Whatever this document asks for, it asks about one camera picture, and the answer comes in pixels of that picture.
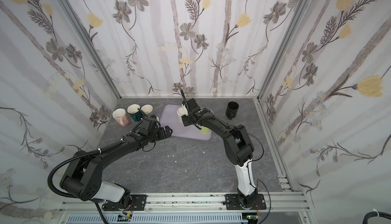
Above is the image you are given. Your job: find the white ceramic mug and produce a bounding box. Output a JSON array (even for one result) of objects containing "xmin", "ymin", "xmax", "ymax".
[{"xmin": 177, "ymin": 107, "xmax": 187, "ymax": 118}]

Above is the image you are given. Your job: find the light green ceramic mug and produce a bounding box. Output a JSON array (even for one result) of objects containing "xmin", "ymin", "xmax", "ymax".
[{"xmin": 200, "ymin": 126, "xmax": 211, "ymax": 135}]

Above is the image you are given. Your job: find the grey ceramic mug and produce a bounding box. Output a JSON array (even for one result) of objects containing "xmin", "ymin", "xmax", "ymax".
[{"xmin": 141, "ymin": 104, "xmax": 153, "ymax": 116}]

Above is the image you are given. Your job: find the dark green ceramic mug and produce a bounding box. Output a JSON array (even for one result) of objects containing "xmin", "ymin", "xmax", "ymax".
[{"xmin": 127, "ymin": 104, "xmax": 143, "ymax": 122}]

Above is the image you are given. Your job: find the black ceramic mug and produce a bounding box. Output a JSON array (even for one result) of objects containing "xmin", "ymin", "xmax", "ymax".
[{"xmin": 226, "ymin": 101, "xmax": 239, "ymax": 120}]

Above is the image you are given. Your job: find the pink ceramic mug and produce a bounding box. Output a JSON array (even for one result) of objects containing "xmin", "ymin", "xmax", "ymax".
[{"xmin": 112, "ymin": 109, "xmax": 130, "ymax": 127}]

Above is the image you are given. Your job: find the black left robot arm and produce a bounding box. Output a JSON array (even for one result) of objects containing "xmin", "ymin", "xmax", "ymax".
[{"xmin": 60, "ymin": 117, "xmax": 173, "ymax": 203}]

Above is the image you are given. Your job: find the lavender plastic tray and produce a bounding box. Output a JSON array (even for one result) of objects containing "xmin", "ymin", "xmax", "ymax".
[{"xmin": 160, "ymin": 104, "xmax": 212, "ymax": 141}]

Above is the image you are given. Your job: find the small circuit board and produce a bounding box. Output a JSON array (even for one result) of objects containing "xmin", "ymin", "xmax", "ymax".
[{"xmin": 117, "ymin": 213, "xmax": 132, "ymax": 222}]

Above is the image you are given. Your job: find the white slotted cable duct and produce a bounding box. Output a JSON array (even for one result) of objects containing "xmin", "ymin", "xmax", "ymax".
[{"xmin": 65, "ymin": 213, "xmax": 248, "ymax": 224}]

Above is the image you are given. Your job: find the left black corrugated cable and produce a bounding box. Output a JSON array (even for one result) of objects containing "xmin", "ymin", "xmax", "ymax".
[{"xmin": 47, "ymin": 141, "xmax": 123, "ymax": 199}]

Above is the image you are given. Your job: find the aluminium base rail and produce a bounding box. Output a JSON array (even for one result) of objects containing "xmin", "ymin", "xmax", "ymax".
[{"xmin": 59, "ymin": 192, "xmax": 312, "ymax": 214}]

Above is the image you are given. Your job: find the aluminium right corner post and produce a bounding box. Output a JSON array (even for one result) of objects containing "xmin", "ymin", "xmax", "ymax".
[{"xmin": 257, "ymin": 0, "xmax": 311, "ymax": 100}]

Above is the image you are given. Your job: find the aluminium corner post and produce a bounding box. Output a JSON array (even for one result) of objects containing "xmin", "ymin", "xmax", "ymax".
[
  {"xmin": 57, "ymin": 0, "xmax": 122, "ymax": 100},
  {"xmin": 257, "ymin": 0, "xmax": 311, "ymax": 100}
]

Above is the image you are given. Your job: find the aluminium left corner post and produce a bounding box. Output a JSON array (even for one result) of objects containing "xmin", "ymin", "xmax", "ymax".
[{"xmin": 57, "ymin": 0, "xmax": 122, "ymax": 100}]

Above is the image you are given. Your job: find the black cable bottom right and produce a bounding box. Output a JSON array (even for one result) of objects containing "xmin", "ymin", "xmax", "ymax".
[{"xmin": 361, "ymin": 209, "xmax": 391, "ymax": 224}]

